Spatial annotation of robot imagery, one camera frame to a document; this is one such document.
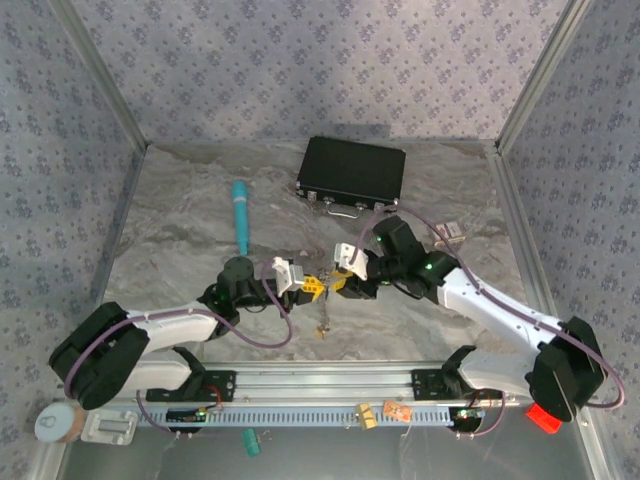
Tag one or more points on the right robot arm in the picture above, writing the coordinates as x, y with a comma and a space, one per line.
500, 320

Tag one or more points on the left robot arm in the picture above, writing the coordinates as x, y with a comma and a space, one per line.
170, 327

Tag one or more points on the small printed card box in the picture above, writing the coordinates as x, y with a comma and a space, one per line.
450, 233

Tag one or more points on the chrome case latch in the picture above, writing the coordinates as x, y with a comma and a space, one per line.
378, 205
312, 196

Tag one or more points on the teal plastic cylindrical tool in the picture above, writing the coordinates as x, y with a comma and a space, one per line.
241, 215

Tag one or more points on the black hard case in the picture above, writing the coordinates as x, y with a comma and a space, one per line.
350, 170

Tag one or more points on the small yellow block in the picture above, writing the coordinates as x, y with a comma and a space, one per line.
366, 416

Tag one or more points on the green control board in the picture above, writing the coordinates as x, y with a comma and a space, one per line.
187, 415
469, 414

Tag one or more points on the teal plastic connector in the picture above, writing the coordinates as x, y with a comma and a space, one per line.
251, 443

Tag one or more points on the red plastic block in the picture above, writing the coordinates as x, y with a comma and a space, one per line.
542, 419

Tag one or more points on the metal can with pull tab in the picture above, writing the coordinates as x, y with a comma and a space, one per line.
55, 422

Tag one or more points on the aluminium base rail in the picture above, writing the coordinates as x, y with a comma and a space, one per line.
325, 385

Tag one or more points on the aluminium table side rail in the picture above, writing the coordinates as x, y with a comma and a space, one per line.
120, 225
520, 225

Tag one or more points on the grey plastic bracket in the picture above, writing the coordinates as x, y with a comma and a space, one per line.
110, 427

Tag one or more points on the aluminium frame post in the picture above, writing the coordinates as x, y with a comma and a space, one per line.
102, 75
539, 75

